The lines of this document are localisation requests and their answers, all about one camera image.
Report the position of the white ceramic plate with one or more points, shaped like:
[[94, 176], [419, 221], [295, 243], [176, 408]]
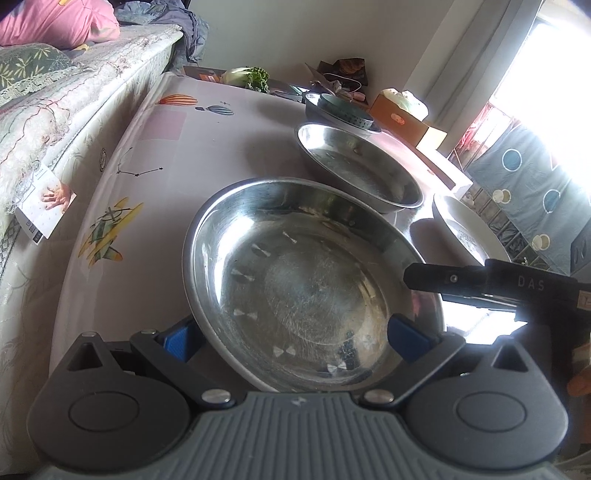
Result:
[[461, 221]]

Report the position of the pink printed tablecloth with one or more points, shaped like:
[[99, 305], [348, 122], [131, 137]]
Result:
[[161, 152]]

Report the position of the open cardboard box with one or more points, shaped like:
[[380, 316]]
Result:
[[330, 83]]

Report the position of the white quilted mattress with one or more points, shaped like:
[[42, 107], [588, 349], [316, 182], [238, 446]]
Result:
[[55, 134]]

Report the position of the white plastic bag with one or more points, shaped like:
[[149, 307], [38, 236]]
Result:
[[408, 101]]

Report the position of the orange printed card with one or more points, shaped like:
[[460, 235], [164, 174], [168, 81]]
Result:
[[208, 74]]

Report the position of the orange cardboard box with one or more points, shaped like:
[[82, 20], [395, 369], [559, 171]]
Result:
[[401, 122]]

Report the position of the grey-blue clothes pile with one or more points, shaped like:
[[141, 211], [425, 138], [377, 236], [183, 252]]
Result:
[[175, 27]]

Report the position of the large white carton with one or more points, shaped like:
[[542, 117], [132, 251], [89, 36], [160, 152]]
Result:
[[450, 168]]

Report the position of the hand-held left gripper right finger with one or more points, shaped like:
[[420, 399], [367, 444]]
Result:
[[408, 339]]

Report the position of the person's right hand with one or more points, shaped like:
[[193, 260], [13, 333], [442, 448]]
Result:
[[582, 383]]

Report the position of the blue hanging cloth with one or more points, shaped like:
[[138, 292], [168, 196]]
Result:
[[540, 194]]

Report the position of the shallow steel plate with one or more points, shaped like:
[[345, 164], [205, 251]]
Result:
[[351, 161], [300, 277]]

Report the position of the pink hanging garment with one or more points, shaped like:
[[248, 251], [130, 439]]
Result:
[[480, 134]]

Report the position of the brown paper bag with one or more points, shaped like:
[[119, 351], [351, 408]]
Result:
[[351, 69]]

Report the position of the pink and blue quilt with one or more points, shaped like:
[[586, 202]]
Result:
[[51, 21]]

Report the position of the grey curtain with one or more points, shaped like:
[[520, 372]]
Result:
[[461, 55]]

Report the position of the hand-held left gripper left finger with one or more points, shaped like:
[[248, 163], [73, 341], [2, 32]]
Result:
[[180, 341]]

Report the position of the green floral pillow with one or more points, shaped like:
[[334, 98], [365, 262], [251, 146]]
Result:
[[27, 64]]

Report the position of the napa cabbage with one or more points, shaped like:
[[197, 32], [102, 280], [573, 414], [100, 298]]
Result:
[[247, 77]]

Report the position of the paper mattress tag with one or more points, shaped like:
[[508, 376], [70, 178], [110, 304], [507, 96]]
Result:
[[44, 203]]

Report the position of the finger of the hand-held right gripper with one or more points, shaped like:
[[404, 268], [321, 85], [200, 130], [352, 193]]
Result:
[[489, 302], [443, 278]]

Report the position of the teal ceramic bowl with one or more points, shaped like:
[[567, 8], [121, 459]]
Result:
[[344, 113]]

